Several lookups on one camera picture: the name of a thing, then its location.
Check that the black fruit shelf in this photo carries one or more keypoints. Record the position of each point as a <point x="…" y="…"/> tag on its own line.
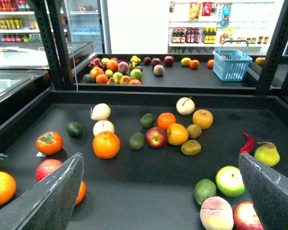
<point x="149" y="189"/>
<point x="272" y="79"/>

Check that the black far fruit shelf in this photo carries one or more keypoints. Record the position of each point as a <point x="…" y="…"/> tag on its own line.
<point x="272" y="79"/>

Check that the green lime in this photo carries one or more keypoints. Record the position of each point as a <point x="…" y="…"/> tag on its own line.
<point x="137" y="141"/>
<point x="148" y="120"/>

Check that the large orange mandarin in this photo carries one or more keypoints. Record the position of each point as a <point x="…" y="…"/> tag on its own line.
<point x="106" y="145"/>

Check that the red yellow apple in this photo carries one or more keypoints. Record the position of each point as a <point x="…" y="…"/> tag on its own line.
<point x="156" y="137"/>

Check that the green apple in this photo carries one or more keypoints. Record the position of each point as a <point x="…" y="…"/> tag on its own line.
<point x="229" y="181"/>
<point x="136" y="74"/>

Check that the dark green avocado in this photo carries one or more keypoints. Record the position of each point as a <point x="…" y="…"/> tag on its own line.
<point x="74" y="129"/>

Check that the green lime lower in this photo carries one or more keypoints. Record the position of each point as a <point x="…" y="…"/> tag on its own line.
<point x="137" y="141"/>

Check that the white pear upright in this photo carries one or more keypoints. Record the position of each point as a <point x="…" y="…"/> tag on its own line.
<point x="103" y="125"/>

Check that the golden yellow apple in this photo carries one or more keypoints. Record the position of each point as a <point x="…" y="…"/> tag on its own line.
<point x="203" y="118"/>

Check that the red apple front left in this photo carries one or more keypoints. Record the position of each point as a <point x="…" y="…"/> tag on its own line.
<point x="46" y="168"/>

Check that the green avocado right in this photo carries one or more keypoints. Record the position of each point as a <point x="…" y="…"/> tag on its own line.
<point x="203" y="190"/>

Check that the green lime upper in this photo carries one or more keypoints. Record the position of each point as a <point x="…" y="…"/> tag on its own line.
<point x="148" y="120"/>

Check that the brown kiwi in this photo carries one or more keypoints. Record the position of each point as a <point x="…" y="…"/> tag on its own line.
<point x="191" y="147"/>
<point x="194" y="131"/>

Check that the glass freezer cabinet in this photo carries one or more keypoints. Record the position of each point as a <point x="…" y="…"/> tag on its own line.
<point x="25" y="73"/>

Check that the yellow orange persimmon fruit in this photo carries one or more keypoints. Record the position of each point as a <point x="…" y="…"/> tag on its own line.
<point x="177" y="134"/>

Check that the orange behind finger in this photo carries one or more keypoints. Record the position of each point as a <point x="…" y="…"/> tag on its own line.
<point x="81" y="194"/>

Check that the black near fruit shelf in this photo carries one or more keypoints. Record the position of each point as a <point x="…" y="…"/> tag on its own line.
<point x="149" y="189"/>

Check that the orange persimmon with leaf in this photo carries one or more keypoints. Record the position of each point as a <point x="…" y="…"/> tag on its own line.
<point x="49" y="143"/>

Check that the brown kiwi lower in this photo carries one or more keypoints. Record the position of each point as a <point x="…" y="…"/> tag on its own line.
<point x="191" y="147"/>

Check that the far green apple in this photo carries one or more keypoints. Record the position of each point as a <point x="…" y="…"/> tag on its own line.
<point x="136" y="74"/>

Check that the brown kiwi upper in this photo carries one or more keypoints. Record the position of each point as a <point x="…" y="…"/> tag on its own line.
<point x="194" y="131"/>

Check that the white pear lying sideways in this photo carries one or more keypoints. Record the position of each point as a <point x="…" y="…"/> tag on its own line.
<point x="100" y="112"/>

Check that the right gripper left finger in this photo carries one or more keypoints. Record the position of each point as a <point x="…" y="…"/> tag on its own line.
<point x="49" y="204"/>

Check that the pink peach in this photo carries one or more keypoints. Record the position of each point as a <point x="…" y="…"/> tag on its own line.
<point x="216" y="214"/>

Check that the red shiny apple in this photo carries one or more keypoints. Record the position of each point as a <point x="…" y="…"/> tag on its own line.
<point x="245" y="217"/>

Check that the yellow green pear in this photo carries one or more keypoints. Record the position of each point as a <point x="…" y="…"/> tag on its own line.
<point x="267" y="153"/>

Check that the orange with navel front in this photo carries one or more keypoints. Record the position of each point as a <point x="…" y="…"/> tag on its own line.
<point x="7" y="187"/>

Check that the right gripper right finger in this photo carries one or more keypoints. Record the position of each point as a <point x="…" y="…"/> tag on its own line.
<point x="268" y="190"/>

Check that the blue small basket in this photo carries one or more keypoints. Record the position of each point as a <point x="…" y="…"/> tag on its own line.
<point x="231" y="64"/>

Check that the white price tag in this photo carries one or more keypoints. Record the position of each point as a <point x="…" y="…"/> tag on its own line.
<point x="39" y="154"/>

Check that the small orange tangerine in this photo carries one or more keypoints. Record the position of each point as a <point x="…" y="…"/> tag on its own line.
<point x="164" y="120"/>

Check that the red chili pepper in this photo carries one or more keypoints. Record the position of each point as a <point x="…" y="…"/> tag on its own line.
<point x="248" y="145"/>

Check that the far yellow lemon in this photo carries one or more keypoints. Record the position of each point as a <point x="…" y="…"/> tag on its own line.
<point x="185" y="62"/>

